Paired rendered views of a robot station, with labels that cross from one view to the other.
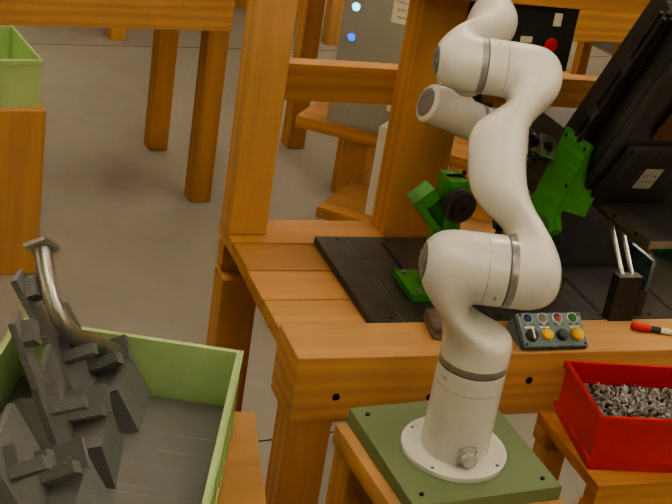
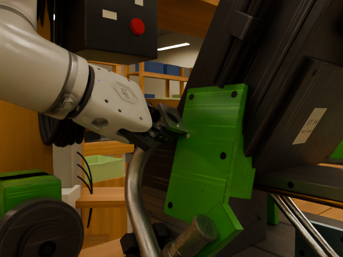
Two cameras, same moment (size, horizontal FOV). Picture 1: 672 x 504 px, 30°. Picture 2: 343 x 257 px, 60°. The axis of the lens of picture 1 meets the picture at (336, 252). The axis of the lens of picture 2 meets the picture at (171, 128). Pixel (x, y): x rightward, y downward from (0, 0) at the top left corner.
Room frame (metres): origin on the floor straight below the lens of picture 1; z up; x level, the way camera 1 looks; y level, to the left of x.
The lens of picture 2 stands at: (2.20, -0.27, 1.23)
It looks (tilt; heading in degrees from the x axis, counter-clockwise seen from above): 3 degrees down; 341
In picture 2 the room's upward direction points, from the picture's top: straight up
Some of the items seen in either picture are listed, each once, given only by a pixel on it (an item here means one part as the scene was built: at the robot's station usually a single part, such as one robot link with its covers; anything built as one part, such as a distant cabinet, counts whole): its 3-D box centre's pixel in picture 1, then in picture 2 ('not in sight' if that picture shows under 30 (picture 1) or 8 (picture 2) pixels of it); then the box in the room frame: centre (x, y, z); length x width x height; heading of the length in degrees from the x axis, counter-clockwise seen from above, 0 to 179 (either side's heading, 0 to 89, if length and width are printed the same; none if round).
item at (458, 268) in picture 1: (467, 299); not in sight; (1.89, -0.23, 1.19); 0.19 x 0.12 x 0.24; 95
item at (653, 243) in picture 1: (634, 210); (288, 176); (2.64, -0.64, 1.11); 0.39 x 0.16 x 0.03; 21
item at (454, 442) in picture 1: (462, 407); not in sight; (1.90, -0.26, 0.97); 0.19 x 0.19 x 0.18
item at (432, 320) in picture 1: (446, 324); not in sight; (2.33, -0.25, 0.91); 0.10 x 0.08 x 0.03; 13
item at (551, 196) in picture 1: (571, 179); (217, 151); (2.62, -0.49, 1.17); 0.13 x 0.12 x 0.20; 111
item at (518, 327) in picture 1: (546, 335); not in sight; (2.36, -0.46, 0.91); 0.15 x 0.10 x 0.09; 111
